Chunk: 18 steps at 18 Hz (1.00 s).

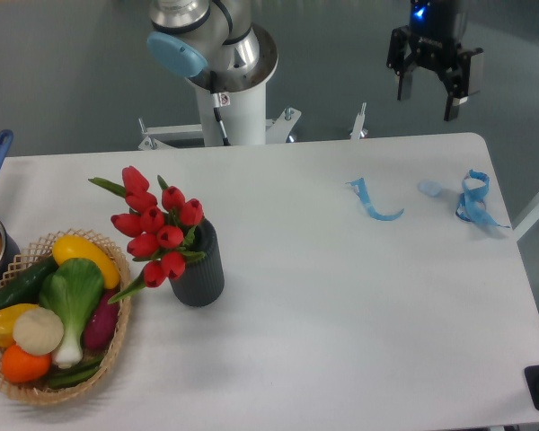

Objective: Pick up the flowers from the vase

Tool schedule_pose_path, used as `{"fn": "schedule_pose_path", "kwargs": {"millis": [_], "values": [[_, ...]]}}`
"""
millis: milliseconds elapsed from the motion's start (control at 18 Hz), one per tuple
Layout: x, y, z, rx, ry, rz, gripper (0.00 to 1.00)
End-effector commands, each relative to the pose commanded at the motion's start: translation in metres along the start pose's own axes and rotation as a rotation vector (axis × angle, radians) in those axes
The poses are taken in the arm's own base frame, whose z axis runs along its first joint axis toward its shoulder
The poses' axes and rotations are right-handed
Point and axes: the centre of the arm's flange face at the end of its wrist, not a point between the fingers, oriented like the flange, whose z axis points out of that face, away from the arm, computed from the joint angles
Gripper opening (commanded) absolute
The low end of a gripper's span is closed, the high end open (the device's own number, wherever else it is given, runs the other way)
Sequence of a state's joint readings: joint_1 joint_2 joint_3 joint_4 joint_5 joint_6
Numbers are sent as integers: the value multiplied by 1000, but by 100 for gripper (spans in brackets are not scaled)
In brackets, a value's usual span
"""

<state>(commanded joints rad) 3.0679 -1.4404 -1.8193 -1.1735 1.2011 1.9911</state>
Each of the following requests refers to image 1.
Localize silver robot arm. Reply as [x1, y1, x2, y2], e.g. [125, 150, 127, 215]
[146, 1, 484, 146]

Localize dark green cucumber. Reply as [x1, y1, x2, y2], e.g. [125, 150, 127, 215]
[0, 256, 58, 310]

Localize red tulip bouquet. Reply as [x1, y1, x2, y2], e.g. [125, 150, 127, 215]
[90, 166, 206, 304]

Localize purple sweet potato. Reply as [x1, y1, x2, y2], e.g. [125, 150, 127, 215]
[83, 290, 119, 350]

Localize crumpled blue tape loop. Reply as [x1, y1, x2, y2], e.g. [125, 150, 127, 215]
[455, 169, 509, 228]

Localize green bok choy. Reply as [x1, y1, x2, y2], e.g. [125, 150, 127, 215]
[39, 258, 104, 369]

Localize yellow bell pepper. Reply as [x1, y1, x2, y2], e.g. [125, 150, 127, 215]
[0, 303, 39, 347]

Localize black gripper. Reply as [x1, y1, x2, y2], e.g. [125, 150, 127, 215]
[386, 1, 483, 121]

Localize beige steamed bun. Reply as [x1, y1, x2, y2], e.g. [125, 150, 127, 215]
[13, 307, 64, 356]

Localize woven wicker basket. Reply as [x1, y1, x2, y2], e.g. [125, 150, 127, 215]
[0, 229, 131, 406]

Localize green bean pods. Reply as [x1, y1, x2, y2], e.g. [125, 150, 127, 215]
[46, 356, 102, 390]

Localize light blue tape scrap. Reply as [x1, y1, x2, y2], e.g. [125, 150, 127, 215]
[417, 180, 442, 198]

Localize dark grey ribbed vase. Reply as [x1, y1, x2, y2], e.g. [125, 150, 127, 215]
[170, 219, 225, 307]

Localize blue tape strip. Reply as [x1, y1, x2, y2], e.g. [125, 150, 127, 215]
[347, 177, 404, 222]

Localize orange fruit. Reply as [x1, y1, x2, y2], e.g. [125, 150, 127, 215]
[0, 345, 51, 383]

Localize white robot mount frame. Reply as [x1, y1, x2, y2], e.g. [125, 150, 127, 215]
[138, 101, 368, 151]

